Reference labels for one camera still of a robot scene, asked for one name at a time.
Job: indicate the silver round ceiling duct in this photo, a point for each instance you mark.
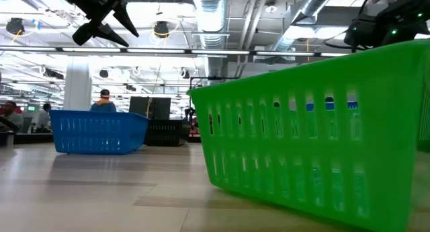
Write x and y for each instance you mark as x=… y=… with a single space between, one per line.
x=211 y=17

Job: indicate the white building column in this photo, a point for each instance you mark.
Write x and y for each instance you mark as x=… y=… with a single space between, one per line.
x=78 y=87

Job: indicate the grey box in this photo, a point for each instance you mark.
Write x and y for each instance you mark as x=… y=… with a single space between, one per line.
x=6 y=139

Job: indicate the person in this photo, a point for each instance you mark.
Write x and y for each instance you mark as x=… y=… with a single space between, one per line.
x=44 y=119
x=103 y=106
x=11 y=117

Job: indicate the black plastic basket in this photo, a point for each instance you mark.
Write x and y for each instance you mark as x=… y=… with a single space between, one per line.
x=168 y=134

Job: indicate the black round ceiling speaker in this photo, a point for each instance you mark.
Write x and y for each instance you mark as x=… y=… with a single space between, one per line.
x=103 y=73
x=185 y=74

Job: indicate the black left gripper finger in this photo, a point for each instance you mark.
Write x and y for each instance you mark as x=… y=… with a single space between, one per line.
x=109 y=33
x=123 y=18

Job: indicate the black computer monitor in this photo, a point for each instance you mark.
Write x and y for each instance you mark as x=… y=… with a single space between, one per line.
x=161 y=107

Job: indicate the long ceiling strip light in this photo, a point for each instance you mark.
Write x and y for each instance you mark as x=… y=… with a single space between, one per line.
x=220 y=52
x=27 y=49
x=285 y=53
x=156 y=51
x=91 y=49

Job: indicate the blue plastic basket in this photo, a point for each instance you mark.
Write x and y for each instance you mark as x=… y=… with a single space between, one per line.
x=136 y=134

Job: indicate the dark low counter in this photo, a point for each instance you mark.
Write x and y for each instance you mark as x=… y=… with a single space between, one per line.
x=33 y=138

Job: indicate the silver slanted ceiling duct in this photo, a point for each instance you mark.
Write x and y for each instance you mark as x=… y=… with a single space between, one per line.
x=315 y=0

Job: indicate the green plastic basket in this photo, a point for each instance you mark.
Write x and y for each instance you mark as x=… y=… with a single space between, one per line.
x=386 y=77
x=425 y=124

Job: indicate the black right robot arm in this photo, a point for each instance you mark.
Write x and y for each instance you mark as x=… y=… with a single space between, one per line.
x=399 y=20

